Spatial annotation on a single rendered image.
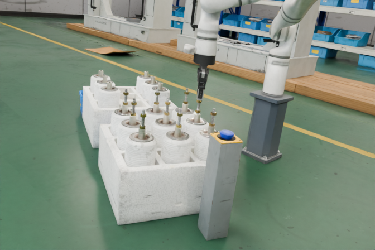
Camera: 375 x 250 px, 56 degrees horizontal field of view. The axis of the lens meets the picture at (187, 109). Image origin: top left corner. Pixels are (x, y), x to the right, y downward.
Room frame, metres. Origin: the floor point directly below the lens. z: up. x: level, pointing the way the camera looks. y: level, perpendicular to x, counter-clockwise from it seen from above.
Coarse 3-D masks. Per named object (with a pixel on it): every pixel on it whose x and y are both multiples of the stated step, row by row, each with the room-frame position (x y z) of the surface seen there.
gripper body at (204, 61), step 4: (196, 56) 1.17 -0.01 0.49; (200, 56) 1.16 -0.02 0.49; (204, 56) 1.16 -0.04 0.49; (208, 56) 1.16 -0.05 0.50; (212, 56) 1.17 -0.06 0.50; (196, 60) 1.17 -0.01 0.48; (200, 60) 1.16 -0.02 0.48; (204, 60) 1.16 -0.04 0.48; (208, 60) 1.16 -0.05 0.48; (212, 60) 1.17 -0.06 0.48; (200, 64) 1.16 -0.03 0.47; (204, 64) 1.16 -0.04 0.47; (208, 64) 1.16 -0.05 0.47; (212, 64) 1.17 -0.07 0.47; (200, 68) 1.16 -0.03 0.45; (204, 68) 1.16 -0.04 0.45
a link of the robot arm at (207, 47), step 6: (198, 42) 1.17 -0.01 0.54; (204, 42) 1.16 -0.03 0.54; (210, 42) 1.16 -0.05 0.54; (216, 42) 1.18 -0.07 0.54; (186, 48) 1.15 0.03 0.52; (192, 48) 1.16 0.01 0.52; (198, 48) 1.17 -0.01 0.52; (204, 48) 1.16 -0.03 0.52; (210, 48) 1.16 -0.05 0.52; (216, 48) 1.18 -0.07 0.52; (198, 54) 1.17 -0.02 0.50; (204, 54) 1.16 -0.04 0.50; (210, 54) 1.16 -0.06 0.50
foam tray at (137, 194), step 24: (120, 168) 0.92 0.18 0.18; (144, 168) 0.93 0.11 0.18; (168, 168) 0.95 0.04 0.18; (192, 168) 0.98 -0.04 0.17; (120, 192) 0.89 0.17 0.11; (144, 192) 0.92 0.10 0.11; (168, 192) 0.95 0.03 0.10; (192, 192) 0.99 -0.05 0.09; (120, 216) 0.89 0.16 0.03; (144, 216) 0.92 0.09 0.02; (168, 216) 0.96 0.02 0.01
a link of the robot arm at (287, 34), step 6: (282, 30) 1.50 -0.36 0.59; (288, 30) 1.50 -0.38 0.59; (294, 30) 1.50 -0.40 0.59; (282, 36) 1.51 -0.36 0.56; (288, 36) 1.50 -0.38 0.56; (294, 36) 1.50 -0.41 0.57; (288, 42) 1.51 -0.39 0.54; (276, 48) 1.54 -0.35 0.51; (282, 48) 1.51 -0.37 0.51; (288, 48) 1.50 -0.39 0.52; (270, 54) 1.53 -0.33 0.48; (276, 54) 1.50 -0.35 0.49; (282, 54) 1.50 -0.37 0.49; (288, 54) 1.50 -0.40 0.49
